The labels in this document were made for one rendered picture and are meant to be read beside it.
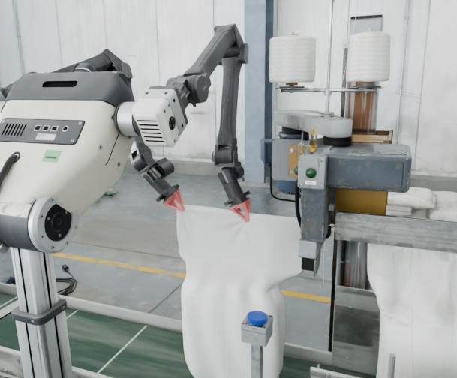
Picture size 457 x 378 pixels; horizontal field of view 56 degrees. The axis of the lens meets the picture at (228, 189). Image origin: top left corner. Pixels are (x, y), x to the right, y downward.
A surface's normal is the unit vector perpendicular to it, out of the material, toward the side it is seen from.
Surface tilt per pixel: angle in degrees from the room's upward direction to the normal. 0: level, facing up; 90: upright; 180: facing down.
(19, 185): 50
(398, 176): 90
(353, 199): 90
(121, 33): 90
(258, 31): 90
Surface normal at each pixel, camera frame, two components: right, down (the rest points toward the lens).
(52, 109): -0.29, -0.44
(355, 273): -0.37, 0.23
